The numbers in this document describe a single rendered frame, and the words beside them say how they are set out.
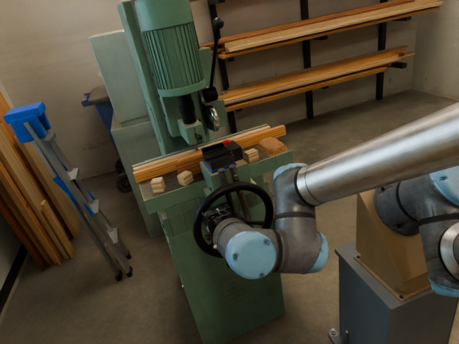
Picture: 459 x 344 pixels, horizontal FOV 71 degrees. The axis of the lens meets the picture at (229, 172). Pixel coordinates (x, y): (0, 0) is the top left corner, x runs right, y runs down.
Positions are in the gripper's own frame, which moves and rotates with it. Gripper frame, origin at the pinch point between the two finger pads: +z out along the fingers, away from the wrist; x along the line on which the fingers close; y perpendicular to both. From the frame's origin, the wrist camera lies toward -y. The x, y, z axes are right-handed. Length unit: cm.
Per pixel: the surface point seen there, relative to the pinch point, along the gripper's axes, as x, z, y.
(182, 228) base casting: 7.7, 26.8, -4.9
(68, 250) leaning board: 83, 158, -27
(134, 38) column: 1, 37, 69
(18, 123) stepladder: 63, 85, 57
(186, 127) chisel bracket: -5.5, 27.5, 31.0
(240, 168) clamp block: -16.2, 10.7, 12.2
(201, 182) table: -3.8, 21.4, 10.2
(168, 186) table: 7.9, 25.1, 12.2
